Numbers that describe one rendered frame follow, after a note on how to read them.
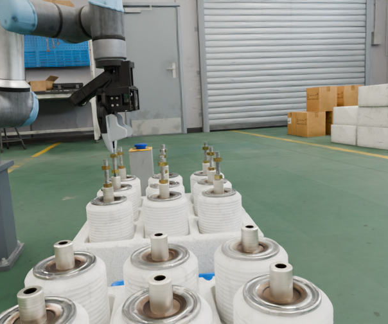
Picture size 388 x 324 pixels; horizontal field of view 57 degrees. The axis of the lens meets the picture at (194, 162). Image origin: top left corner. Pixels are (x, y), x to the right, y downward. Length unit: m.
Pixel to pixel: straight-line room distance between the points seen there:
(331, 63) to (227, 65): 1.95
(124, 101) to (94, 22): 0.18
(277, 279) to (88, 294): 0.22
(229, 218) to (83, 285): 0.38
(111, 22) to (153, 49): 5.26
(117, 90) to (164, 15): 5.43
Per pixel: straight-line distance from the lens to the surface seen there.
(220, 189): 0.77
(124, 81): 0.85
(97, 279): 0.47
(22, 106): 1.24
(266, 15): 6.67
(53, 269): 0.49
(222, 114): 6.21
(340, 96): 4.91
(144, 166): 1.14
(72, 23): 0.92
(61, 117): 6.07
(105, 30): 0.86
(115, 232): 0.75
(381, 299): 0.93
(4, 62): 1.24
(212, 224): 0.75
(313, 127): 4.60
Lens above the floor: 0.44
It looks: 9 degrees down
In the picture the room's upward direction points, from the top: 3 degrees counter-clockwise
